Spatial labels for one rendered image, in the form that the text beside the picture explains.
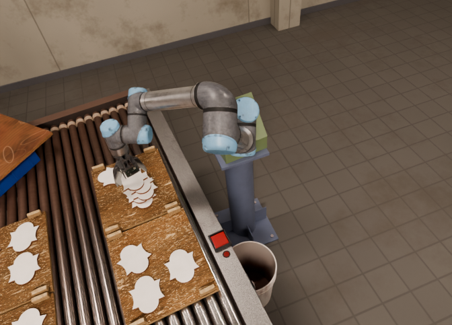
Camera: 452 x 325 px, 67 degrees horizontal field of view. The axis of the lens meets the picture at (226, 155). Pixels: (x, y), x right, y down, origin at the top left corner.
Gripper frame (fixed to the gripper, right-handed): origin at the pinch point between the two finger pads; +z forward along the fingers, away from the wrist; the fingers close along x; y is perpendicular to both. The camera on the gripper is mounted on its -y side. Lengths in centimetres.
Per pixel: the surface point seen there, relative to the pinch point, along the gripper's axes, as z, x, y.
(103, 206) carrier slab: 6.2, -17.2, 1.4
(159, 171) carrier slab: 6.2, 13.4, -0.6
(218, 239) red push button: 7, 15, 48
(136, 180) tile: 0.7, 1.2, 2.5
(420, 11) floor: 100, 433, -101
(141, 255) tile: 5.1, -14.0, 35.2
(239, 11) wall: 75, 235, -228
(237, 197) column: 51, 51, 9
